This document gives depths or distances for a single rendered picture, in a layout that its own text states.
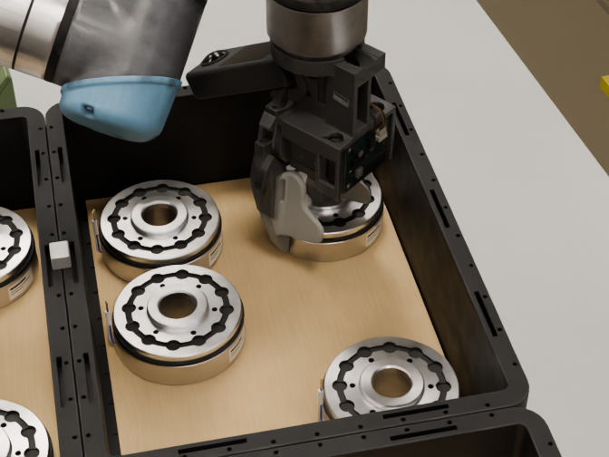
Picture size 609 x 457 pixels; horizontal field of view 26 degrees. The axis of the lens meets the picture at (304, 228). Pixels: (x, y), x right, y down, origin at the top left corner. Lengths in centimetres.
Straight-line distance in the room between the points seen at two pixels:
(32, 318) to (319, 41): 34
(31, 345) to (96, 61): 27
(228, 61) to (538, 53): 184
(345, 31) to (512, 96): 60
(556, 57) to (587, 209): 146
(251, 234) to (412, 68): 48
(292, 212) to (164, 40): 22
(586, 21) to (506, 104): 146
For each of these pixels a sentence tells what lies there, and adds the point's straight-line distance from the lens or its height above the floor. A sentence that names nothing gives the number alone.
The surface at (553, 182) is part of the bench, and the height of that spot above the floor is 70.
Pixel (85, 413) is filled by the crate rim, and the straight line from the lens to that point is 89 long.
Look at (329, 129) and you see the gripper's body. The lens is 100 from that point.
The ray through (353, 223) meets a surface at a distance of 111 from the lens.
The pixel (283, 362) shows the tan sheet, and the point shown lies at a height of 83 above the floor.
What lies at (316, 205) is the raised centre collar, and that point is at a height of 87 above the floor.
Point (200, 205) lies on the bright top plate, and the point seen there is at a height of 86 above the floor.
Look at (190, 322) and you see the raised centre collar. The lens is 102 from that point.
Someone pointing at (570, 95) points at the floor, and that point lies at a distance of 274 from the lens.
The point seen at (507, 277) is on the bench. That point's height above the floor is 70.
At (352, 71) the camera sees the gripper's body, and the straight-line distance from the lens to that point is 96.
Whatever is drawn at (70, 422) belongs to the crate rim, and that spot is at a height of 93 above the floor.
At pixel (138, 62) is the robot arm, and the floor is 109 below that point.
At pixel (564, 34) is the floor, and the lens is 291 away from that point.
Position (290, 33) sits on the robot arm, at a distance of 95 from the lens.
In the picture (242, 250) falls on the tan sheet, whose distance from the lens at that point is 113.
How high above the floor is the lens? 161
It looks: 43 degrees down
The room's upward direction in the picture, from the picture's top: straight up
